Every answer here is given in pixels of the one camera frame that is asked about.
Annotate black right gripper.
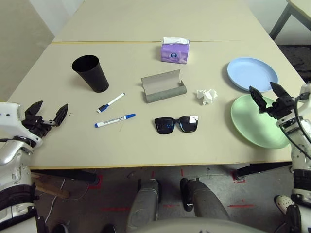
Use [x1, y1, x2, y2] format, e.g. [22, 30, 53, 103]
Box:
[249, 82, 303, 127]

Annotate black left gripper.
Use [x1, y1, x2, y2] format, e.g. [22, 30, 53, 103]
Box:
[21, 100, 69, 139]

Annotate green plate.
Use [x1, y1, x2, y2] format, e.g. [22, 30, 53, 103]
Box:
[230, 94, 298, 150]

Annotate white tissue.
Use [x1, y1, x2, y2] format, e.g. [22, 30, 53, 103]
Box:
[194, 88, 218, 105]

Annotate thick white marker blue cap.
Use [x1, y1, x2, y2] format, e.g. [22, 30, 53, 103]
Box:
[94, 113, 137, 128]

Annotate thin white marker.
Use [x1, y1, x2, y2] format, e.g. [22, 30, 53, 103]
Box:
[96, 92, 126, 113]

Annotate black sunglasses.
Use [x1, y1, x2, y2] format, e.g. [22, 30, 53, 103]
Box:
[154, 115, 199, 135]

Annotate grey glasses case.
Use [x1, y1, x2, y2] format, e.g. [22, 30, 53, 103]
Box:
[141, 69, 187, 104]

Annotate blue plate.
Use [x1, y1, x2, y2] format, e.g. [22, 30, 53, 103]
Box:
[227, 57, 279, 93]

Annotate black plastic cup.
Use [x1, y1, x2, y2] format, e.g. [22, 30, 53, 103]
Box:
[71, 54, 109, 93]

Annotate black table foot bar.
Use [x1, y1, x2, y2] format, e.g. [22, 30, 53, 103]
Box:
[236, 162, 292, 182]
[30, 169, 100, 184]

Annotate brown wooden plank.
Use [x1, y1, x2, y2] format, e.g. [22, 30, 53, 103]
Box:
[31, 173, 70, 200]

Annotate purple tissue pack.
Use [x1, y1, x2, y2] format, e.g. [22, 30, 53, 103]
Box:
[160, 37, 191, 66]

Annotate white perforated shoe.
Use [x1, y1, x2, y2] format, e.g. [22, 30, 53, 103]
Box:
[274, 195, 296, 216]

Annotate black shoe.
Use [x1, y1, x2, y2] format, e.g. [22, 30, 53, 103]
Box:
[52, 220, 71, 233]
[99, 223, 117, 233]

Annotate grey right robot leg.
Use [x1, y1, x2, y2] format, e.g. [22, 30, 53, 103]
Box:
[179, 178, 231, 221]

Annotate grey robot leg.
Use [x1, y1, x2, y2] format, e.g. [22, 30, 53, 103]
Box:
[126, 179, 162, 231]
[179, 178, 231, 221]

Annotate grey left robot leg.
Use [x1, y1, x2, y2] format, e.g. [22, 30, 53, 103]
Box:
[126, 179, 162, 231]

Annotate grey robot torso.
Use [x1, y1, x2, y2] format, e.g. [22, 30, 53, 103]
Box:
[126, 217, 268, 233]

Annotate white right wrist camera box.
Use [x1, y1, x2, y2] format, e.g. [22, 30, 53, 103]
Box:
[295, 83, 311, 110]

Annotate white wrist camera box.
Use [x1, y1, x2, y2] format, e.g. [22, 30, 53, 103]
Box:
[295, 83, 311, 110]
[0, 101, 28, 140]

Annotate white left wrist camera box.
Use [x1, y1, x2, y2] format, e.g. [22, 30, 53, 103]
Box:
[0, 101, 28, 140]

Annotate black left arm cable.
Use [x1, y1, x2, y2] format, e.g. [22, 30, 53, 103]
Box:
[0, 137, 27, 144]

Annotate beige table with black frame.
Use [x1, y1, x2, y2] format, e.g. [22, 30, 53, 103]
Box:
[269, 0, 311, 41]

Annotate thin white floor cable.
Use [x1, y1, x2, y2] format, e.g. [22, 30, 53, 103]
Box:
[45, 178, 90, 219]

